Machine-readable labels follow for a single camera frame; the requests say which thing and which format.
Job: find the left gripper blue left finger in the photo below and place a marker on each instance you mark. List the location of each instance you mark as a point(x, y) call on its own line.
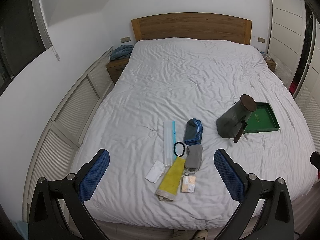
point(91, 174)

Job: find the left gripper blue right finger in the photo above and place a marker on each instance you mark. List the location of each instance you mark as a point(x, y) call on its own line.
point(232, 174)

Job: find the beige packaged sponge pack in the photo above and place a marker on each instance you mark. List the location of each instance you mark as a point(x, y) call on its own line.
point(188, 184)

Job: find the grey cloth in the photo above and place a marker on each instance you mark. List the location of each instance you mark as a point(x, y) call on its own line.
point(193, 160)

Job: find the black hair band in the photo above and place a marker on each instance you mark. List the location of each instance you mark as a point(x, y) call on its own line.
point(179, 149)

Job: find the blue grey microfiber towel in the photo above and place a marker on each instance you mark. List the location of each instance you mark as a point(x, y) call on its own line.
point(193, 132)

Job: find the yellow cleaning cloth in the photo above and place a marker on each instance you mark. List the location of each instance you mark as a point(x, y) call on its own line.
point(168, 188)

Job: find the white mesh cloth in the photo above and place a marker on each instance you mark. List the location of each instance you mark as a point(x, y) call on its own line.
point(155, 172)

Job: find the clear zip bag blue strip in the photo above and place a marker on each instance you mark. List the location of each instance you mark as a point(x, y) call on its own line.
point(169, 139)

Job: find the white radiator cover panels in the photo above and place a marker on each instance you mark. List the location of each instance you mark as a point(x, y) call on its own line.
point(64, 133)

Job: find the green metal tray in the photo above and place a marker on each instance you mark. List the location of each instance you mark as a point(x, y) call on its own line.
point(262, 120)

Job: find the white bed duvet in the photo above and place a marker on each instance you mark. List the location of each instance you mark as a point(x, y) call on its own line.
point(177, 101)

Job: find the right wooden nightstand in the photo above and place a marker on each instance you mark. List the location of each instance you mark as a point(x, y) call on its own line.
point(271, 64)

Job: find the wooden nightstand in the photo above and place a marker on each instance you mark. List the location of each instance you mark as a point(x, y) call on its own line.
point(271, 64)
point(115, 68)

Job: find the left wooden nightstand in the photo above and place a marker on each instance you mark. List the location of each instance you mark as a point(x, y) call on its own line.
point(115, 68)

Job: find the blue cloth on nightstand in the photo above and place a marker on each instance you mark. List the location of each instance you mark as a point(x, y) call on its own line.
point(122, 52)

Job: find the white wardrobe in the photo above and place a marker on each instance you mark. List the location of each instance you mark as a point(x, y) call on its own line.
point(294, 46)

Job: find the wooden headboard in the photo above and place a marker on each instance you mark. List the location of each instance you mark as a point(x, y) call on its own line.
point(195, 25)

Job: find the right wall switch plate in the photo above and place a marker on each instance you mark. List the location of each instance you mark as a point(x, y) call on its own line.
point(262, 40)

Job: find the wall switch plate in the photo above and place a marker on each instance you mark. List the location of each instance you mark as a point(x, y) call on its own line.
point(262, 40)
point(125, 39)

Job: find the left wall switch plate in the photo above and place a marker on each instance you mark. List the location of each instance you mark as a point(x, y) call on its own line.
point(125, 39)

